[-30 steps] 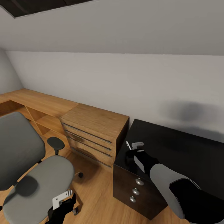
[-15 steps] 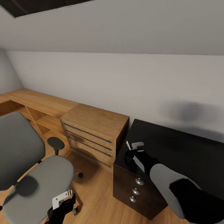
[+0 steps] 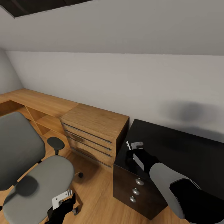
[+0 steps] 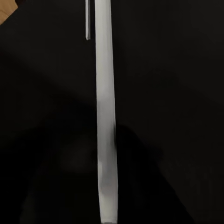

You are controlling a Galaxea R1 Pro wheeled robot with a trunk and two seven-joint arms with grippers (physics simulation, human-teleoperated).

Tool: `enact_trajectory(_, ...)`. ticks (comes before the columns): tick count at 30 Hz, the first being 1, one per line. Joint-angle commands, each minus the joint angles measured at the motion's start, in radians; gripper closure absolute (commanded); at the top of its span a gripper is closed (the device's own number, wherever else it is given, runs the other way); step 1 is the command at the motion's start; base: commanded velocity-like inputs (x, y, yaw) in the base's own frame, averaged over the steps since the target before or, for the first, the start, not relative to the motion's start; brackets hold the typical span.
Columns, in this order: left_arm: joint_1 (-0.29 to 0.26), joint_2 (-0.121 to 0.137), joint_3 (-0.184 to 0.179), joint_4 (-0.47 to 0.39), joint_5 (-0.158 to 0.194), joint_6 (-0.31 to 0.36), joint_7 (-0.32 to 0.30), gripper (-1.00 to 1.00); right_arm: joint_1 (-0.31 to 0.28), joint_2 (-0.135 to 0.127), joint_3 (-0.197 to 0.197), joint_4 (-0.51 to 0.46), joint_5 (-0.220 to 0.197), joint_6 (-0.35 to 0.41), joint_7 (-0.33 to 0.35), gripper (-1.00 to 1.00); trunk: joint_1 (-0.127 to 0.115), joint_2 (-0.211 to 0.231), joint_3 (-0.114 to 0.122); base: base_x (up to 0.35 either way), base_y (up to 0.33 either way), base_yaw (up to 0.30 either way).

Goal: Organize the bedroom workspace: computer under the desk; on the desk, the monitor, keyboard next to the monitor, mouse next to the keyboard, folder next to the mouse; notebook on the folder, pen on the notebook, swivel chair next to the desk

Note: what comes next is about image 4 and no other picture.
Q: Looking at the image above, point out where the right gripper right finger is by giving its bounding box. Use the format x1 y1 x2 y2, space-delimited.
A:
116 124 196 224

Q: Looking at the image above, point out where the pen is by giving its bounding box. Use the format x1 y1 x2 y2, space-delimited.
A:
85 0 118 224

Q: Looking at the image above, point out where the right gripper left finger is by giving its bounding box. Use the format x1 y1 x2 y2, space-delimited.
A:
0 124 51 224

